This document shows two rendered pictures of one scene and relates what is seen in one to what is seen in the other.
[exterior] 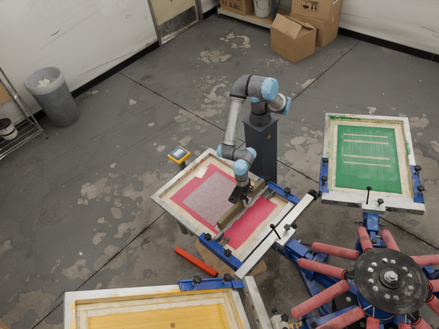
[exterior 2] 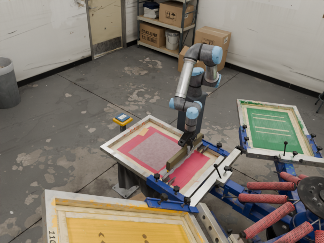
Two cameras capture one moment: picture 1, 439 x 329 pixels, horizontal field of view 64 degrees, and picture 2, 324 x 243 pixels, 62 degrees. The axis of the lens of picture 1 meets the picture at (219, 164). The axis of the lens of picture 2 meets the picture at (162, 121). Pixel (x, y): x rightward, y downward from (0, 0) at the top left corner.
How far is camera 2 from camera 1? 63 cm
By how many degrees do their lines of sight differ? 16
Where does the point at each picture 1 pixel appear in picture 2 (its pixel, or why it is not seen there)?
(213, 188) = (155, 144)
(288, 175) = not seen: hidden behind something
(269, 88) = (218, 52)
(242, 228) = (183, 174)
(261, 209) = (197, 160)
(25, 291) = not seen: outside the picture
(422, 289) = not seen: outside the picture
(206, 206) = (150, 156)
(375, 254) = (311, 181)
